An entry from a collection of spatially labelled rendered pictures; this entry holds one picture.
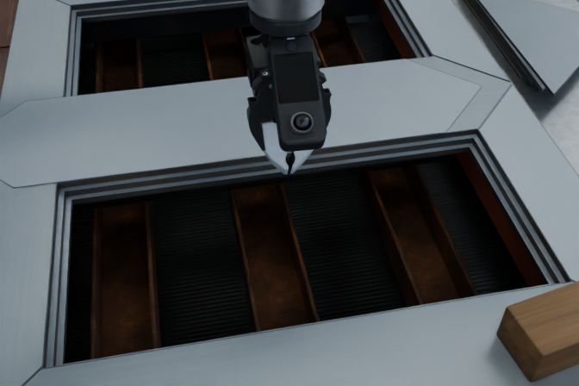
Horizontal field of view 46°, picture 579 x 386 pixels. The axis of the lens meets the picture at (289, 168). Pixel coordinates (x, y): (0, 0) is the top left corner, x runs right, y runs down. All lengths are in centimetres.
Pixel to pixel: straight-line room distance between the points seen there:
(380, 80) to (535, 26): 39
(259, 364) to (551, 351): 28
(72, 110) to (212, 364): 46
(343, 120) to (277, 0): 35
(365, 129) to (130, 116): 33
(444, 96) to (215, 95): 33
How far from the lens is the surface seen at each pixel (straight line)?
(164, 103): 100
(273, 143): 76
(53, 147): 96
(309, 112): 65
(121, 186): 90
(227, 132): 94
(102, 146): 95
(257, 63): 72
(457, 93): 103
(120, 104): 101
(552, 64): 124
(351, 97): 100
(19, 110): 104
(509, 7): 138
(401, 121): 97
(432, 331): 74
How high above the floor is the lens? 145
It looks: 43 degrees down
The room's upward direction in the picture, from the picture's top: straight up
